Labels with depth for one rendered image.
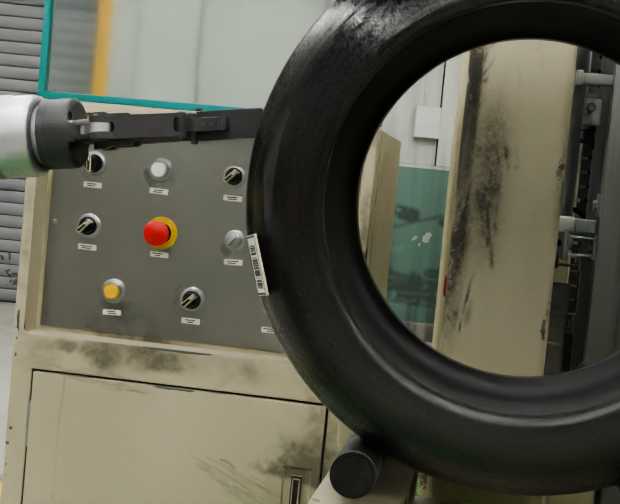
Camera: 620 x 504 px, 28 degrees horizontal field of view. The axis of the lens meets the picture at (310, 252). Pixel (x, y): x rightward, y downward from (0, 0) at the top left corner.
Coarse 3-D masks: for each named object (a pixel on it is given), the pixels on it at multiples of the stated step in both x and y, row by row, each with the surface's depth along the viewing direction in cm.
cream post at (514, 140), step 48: (480, 48) 152; (528, 48) 152; (576, 48) 151; (480, 96) 153; (528, 96) 152; (480, 144) 153; (528, 144) 152; (480, 192) 153; (528, 192) 152; (480, 240) 153; (528, 240) 152; (480, 288) 154; (528, 288) 153; (480, 336) 154; (528, 336) 153; (432, 480) 155
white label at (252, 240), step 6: (252, 234) 120; (252, 240) 120; (252, 246) 121; (258, 246) 119; (252, 252) 121; (258, 252) 119; (252, 258) 122; (258, 258) 119; (252, 264) 123; (258, 264) 120; (258, 270) 120; (258, 276) 121; (264, 276) 119; (258, 282) 122; (264, 282) 119; (258, 288) 122; (264, 288) 119; (258, 294) 123; (264, 294) 120
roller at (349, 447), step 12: (348, 444) 125; (360, 444) 124; (348, 456) 120; (360, 456) 119; (372, 456) 122; (384, 456) 128; (336, 468) 120; (348, 468) 119; (360, 468) 119; (372, 468) 119; (336, 480) 120; (348, 480) 119; (360, 480) 119; (372, 480) 119; (348, 492) 119; (360, 492) 119
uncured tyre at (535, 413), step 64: (384, 0) 117; (448, 0) 115; (512, 0) 115; (576, 0) 113; (320, 64) 118; (384, 64) 119; (320, 128) 118; (256, 192) 122; (320, 192) 118; (320, 256) 118; (320, 320) 119; (384, 320) 144; (320, 384) 121; (384, 384) 118; (448, 384) 143; (512, 384) 142; (576, 384) 141; (384, 448) 121; (448, 448) 117; (512, 448) 116; (576, 448) 115
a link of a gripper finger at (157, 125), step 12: (96, 120) 127; (108, 120) 127; (120, 120) 127; (132, 120) 127; (144, 120) 128; (156, 120) 128; (168, 120) 128; (96, 132) 127; (108, 132) 127; (120, 132) 127; (132, 132) 127; (144, 132) 128; (156, 132) 128; (168, 132) 128; (180, 132) 128
